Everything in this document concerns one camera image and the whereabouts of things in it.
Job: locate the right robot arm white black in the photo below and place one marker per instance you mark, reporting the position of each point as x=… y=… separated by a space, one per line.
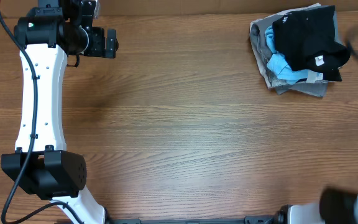
x=335 y=206

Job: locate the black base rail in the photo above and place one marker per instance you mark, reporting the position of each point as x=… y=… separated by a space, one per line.
x=191 y=221

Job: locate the light blue printed t-shirt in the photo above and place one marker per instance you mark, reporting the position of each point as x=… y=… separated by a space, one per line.
x=277 y=63

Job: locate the beige folded garment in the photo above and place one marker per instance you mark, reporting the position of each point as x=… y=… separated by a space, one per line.
x=262 y=55

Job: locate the grey folded garment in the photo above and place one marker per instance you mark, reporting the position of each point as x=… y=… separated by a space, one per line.
x=299 y=49

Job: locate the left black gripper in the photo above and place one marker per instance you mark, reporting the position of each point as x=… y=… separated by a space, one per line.
x=111 y=43

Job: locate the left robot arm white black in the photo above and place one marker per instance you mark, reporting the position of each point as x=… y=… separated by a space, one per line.
x=40 y=164

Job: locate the black t-shirt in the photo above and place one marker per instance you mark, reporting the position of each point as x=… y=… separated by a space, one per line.
x=308 y=41

